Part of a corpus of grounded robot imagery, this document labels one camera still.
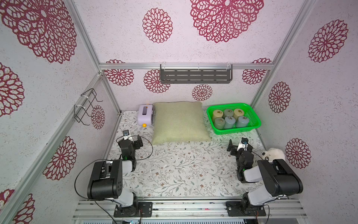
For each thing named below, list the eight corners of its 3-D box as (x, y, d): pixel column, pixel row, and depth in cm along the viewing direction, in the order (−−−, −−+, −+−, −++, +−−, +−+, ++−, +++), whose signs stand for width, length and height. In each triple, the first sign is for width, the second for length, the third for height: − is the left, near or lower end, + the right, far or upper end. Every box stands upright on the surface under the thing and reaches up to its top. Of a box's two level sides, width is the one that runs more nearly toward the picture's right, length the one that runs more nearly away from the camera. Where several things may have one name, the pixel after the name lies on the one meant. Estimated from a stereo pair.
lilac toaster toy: (137, 128, 111) (135, 120, 104) (142, 109, 125) (140, 101, 117) (152, 128, 111) (150, 120, 104) (154, 109, 125) (153, 101, 117)
